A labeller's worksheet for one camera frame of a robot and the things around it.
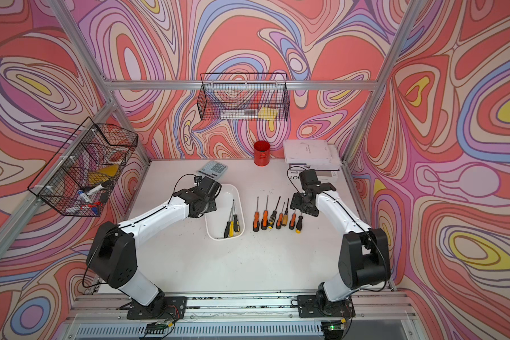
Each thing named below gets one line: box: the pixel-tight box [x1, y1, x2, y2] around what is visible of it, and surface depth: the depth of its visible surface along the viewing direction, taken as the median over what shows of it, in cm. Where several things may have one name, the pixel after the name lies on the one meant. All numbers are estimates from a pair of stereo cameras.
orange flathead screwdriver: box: [289, 208, 297, 230], surface depth 95 cm
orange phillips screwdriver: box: [260, 194, 269, 231], surface depth 95 cm
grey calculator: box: [196, 160, 229, 180], surface depth 117 cm
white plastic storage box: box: [204, 183, 246, 241], surface depth 95 cm
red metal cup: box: [253, 140, 271, 167], surface depth 115 cm
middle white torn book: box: [305, 162, 341, 171], surface depth 110 cm
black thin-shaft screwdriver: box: [223, 206, 234, 239], surface depth 92 cm
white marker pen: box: [77, 182, 113, 204], surface depth 73 cm
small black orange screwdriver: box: [252, 196, 260, 233], surface depth 95 cm
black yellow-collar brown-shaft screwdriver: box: [281, 198, 290, 227], surface depth 98 cm
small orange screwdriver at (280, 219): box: [275, 201, 285, 230], surface depth 95 cm
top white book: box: [283, 139, 332, 165], surface depth 112 cm
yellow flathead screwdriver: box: [229, 207, 235, 238], surface depth 93 cm
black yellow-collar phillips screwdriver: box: [296, 212, 304, 234], surface depth 95 cm
